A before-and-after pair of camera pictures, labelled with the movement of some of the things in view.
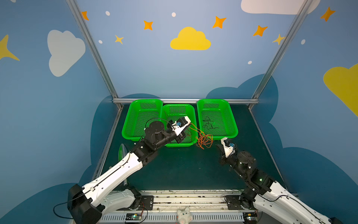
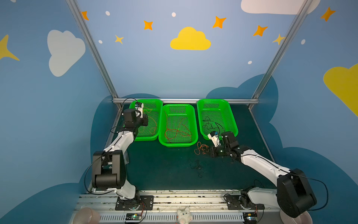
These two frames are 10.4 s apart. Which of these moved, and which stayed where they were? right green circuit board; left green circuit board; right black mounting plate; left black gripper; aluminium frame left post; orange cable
Moved: orange cable; left black gripper
Stayed: aluminium frame left post; right black mounting plate; left green circuit board; right green circuit board
